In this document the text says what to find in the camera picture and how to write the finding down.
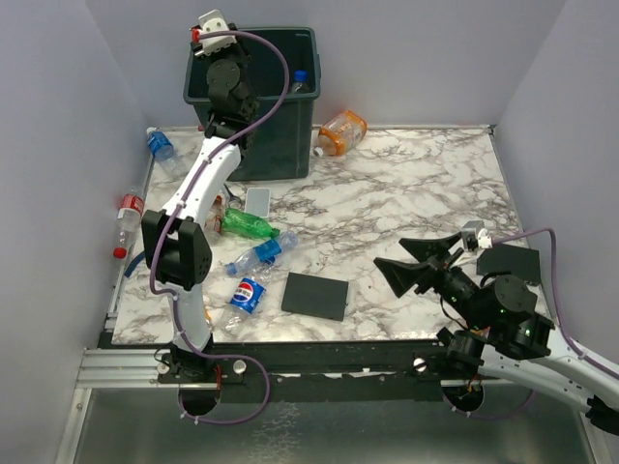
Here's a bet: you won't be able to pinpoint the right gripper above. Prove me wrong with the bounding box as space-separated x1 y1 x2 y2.
373 230 489 330

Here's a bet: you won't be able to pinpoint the blue label water bottle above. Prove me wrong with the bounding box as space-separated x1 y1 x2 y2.
288 70 310 95

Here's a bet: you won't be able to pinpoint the large orange jar bottle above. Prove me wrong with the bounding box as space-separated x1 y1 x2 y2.
315 110 368 157

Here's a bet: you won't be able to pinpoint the blue cap water bottle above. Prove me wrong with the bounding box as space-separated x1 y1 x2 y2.
224 231 299 276

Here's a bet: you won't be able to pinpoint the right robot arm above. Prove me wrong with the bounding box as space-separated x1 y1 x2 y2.
373 220 618 435

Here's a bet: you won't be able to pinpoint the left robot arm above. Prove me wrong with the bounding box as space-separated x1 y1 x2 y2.
141 14 264 382

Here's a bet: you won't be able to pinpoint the dark green bin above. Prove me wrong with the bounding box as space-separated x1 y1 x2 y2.
182 27 323 183

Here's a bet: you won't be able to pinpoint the black flat box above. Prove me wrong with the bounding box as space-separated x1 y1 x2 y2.
280 273 349 322

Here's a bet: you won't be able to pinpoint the black box at right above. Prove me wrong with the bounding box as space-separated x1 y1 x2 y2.
476 245 542 286

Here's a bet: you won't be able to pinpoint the blue water bottle far left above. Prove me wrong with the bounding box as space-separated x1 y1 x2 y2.
146 128 185 178

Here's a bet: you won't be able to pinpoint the steel wrench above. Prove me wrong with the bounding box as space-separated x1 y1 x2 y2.
222 185 243 209

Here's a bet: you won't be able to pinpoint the white smartphone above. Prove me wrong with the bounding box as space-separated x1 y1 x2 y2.
245 188 271 218

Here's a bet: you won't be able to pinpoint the Pepsi bottle near front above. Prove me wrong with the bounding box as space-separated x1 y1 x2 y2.
221 275 267 333

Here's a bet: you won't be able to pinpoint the green crushed bottle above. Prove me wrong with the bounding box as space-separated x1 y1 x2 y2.
221 208 280 240

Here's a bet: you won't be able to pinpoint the small red cap bottle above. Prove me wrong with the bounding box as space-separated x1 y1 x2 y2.
203 195 225 245

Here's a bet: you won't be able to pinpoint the red cola bottle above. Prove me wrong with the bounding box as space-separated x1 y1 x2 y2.
113 188 144 259

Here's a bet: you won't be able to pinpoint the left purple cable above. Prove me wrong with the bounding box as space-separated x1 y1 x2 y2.
148 29 291 427

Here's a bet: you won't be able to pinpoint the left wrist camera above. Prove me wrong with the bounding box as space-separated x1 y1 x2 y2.
191 10 237 58

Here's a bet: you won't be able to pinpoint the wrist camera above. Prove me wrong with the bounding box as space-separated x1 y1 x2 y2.
460 220 492 252
191 10 237 58

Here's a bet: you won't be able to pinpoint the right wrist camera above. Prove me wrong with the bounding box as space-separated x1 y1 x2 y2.
460 220 492 252

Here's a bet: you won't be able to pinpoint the black mounting rail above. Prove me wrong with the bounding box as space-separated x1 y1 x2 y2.
96 333 485 405

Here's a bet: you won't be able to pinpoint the blue handled pliers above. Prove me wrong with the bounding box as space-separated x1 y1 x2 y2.
124 251 145 278

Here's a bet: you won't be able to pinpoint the aluminium frame rail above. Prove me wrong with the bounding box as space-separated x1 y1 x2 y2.
55 349 215 463

